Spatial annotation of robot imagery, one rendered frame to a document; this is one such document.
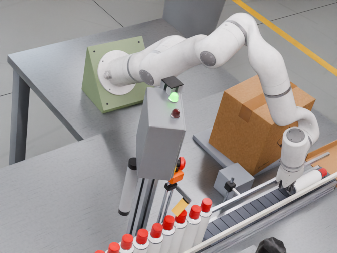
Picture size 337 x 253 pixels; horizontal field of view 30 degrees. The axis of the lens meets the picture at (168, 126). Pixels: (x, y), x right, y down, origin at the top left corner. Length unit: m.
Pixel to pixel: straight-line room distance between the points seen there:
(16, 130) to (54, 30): 1.69
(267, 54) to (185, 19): 2.58
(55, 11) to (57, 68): 2.08
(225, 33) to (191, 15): 2.47
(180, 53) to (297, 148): 0.51
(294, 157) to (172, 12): 2.52
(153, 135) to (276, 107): 0.55
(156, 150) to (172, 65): 0.63
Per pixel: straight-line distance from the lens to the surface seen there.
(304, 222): 2.45
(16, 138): 3.16
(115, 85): 2.64
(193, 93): 2.88
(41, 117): 3.89
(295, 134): 2.16
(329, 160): 2.77
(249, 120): 2.40
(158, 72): 2.27
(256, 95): 2.46
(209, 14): 4.50
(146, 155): 1.68
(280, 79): 1.99
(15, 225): 2.18
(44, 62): 2.89
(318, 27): 5.61
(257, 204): 2.36
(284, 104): 2.04
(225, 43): 1.99
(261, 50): 1.96
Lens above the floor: 2.49
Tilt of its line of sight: 39 degrees down
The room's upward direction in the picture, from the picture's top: 14 degrees clockwise
